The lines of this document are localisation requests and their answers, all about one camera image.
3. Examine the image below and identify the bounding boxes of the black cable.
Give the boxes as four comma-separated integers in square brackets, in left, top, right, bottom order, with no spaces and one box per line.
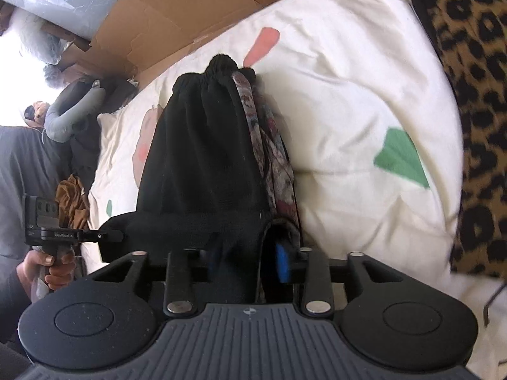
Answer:
[483,283,507,328]

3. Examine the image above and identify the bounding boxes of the leopard print garment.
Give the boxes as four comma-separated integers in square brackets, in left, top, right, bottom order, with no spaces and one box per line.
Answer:
[403,0,507,278]

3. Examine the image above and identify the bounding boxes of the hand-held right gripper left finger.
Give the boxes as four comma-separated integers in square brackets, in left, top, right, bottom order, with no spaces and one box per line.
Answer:
[90,245,223,318]

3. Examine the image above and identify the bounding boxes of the clear crumpled plastic bag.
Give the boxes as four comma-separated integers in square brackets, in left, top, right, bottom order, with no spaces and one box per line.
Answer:
[10,10,71,88]

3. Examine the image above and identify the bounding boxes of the black pants with bear print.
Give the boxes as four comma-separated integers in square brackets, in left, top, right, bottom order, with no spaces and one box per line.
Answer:
[98,54,305,305]

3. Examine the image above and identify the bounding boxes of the person's left hand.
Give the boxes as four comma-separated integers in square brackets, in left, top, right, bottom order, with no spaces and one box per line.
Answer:
[16,252,77,292]

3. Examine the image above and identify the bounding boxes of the grey garment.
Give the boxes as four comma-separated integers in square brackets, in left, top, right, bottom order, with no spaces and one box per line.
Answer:
[43,80,107,144]

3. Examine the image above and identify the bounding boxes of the small plush toy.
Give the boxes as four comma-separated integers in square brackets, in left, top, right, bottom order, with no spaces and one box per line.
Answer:
[23,101,53,126]

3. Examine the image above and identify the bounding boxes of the cream printed bedsheet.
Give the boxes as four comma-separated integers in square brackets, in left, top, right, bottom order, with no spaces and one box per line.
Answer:
[81,0,507,380]

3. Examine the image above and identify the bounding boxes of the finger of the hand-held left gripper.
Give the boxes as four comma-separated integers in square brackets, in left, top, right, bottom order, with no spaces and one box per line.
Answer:
[81,229,124,243]

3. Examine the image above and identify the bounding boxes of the brown cardboard box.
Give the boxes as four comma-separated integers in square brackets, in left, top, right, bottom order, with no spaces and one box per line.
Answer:
[42,0,391,82]

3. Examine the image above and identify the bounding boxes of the grey cloth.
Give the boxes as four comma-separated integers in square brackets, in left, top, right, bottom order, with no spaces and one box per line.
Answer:
[0,124,76,270]

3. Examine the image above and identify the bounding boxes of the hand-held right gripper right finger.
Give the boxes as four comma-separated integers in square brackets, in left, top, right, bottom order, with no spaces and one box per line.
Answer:
[275,241,402,318]

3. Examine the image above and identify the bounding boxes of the brown garment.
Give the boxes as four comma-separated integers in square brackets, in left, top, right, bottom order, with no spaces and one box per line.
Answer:
[55,173,91,229]

